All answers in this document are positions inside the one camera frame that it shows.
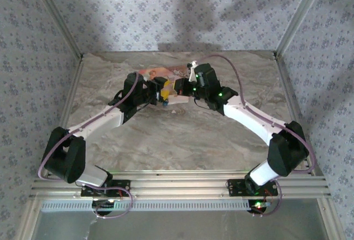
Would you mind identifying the left controller board green light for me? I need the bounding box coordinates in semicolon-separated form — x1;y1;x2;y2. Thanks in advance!
92;199;119;216

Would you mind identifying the pink illustrated wooden box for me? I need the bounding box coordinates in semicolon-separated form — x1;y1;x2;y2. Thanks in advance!
137;65;194;105

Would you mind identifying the aluminium rail beam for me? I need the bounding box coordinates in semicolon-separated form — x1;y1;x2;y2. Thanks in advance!
30;170;331;199

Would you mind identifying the right controller board green light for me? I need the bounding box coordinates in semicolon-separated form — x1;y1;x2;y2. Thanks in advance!
248;199;270;215

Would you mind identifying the grey slotted cable duct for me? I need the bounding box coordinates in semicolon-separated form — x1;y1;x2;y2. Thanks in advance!
40;200;249;212

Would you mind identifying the aluminium table side rail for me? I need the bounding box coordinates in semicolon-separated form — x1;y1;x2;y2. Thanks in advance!
273;52;325;177
43;54;85;177

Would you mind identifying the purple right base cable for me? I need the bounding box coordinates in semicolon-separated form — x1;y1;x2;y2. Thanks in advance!
252;180;283;217

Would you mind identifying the aluminium frame post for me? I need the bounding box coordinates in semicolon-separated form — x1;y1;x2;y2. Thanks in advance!
29;0;84;59
273;0;330;58

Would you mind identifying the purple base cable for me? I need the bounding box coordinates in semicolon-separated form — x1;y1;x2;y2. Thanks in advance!
93;186;134;219
252;180;283;217

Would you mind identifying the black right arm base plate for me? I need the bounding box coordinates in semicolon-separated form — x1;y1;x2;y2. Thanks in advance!
227;179;279;197

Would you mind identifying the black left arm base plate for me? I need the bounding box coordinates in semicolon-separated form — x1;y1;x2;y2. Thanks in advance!
80;179;131;197

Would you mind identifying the controller board green light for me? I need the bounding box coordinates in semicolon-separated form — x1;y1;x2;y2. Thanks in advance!
248;199;270;215
92;199;119;216

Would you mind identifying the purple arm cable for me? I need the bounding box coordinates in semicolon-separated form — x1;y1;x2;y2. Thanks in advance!
37;72;139;182
197;54;317;175

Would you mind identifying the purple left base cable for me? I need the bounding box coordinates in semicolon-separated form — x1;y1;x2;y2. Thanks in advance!
93;186;134;219

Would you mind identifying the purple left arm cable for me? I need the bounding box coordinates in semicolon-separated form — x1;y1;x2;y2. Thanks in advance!
37;72;139;182

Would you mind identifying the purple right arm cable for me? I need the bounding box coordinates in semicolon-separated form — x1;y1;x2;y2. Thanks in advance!
197;54;317;175

